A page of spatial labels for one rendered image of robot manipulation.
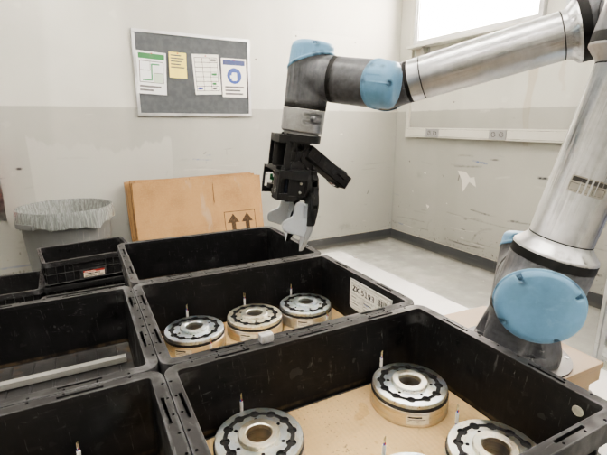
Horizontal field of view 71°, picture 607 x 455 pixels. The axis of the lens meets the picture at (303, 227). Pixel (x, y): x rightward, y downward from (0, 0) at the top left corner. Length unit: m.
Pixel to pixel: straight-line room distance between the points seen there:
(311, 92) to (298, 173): 0.14
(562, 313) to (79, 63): 3.24
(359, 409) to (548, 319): 0.29
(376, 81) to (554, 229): 0.33
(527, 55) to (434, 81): 0.14
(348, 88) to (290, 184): 0.19
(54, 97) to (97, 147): 0.40
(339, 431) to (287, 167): 0.43
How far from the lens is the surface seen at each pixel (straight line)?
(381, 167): 4.50
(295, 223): 0.77
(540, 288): 0.67
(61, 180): 3.46
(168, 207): 3.38
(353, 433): 0.60
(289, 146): 0.75
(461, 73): 0.81
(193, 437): 0.45
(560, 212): 0.67
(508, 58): 0.81
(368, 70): 0.71
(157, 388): 0.52
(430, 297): 1.35
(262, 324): 0.78
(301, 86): 0.74
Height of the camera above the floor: 1.21
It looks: 14 degrees down
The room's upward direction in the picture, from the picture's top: straight up
